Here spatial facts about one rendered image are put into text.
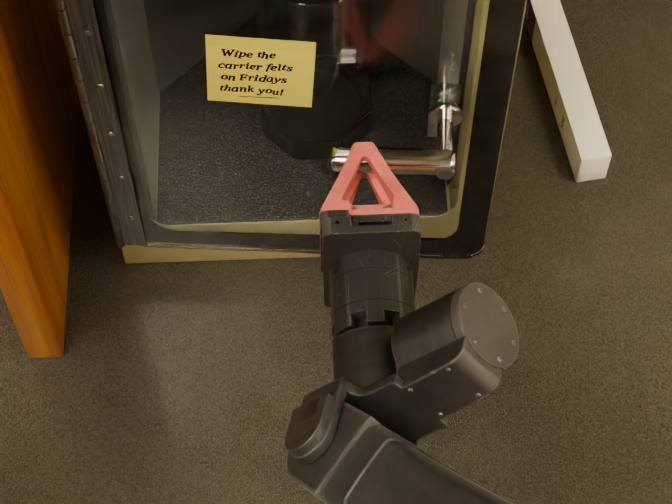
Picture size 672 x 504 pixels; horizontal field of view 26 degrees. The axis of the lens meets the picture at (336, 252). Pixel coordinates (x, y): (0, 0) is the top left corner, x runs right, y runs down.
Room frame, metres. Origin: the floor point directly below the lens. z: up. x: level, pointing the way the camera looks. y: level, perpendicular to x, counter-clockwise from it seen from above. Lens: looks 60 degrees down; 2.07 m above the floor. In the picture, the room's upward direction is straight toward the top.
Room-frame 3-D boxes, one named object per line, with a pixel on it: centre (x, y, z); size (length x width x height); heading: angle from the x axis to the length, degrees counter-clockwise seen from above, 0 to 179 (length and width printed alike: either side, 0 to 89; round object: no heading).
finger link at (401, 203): (0.54, -0.02, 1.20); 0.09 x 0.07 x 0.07; 2
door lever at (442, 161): (0.60, -0.04, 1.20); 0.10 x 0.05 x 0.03; 87
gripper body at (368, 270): (0.47, -0.02, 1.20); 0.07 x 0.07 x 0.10; 2
